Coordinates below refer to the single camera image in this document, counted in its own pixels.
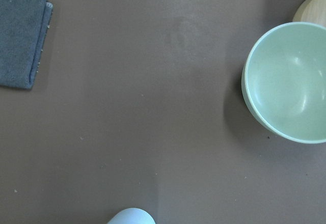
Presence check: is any wooden cup tree stand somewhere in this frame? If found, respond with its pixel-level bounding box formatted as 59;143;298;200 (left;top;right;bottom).
292;0;325;27

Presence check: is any dark grey folded cloth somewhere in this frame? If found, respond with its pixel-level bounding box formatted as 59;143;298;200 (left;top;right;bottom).
1;0;53;90

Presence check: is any blue plastic cup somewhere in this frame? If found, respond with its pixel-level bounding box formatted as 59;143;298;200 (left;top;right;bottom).
107;208;155;224

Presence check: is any green bowl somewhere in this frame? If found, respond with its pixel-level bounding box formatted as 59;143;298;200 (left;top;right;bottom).
241;22;325;144

